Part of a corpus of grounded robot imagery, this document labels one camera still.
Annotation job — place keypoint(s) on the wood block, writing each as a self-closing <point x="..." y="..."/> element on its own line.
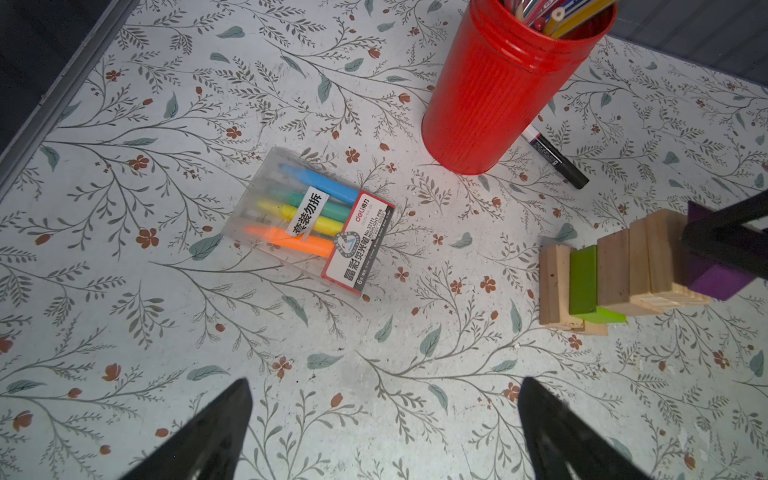
<point x="613" y="265"/>
<point x="658" y="263"/>
<point x="554" y="293"/>

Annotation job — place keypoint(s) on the green block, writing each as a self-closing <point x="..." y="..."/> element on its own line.
<point x="583" y="289"/>

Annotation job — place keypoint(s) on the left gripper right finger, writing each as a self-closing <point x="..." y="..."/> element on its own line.
<point x="560" y="444"/>

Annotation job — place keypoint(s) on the purple block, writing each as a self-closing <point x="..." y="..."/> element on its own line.
<point x="714" y="270"/>

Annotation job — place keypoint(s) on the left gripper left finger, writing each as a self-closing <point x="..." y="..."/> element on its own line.
<point x="208" y="446"/>

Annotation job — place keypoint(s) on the floral table mat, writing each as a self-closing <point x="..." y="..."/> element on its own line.
<point x="125" y="310"/>

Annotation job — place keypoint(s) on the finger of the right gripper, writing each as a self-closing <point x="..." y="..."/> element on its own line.
<point x="726" y="237"/>

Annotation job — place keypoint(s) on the black white marker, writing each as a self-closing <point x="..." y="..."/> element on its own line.
<point x="554" y="157"/>

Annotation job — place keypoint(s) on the crayon box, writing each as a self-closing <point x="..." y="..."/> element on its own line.
<point x="312" y="221"/>

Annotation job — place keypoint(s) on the red pen cup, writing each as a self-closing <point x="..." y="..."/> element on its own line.
<point x="498" y="76"/>

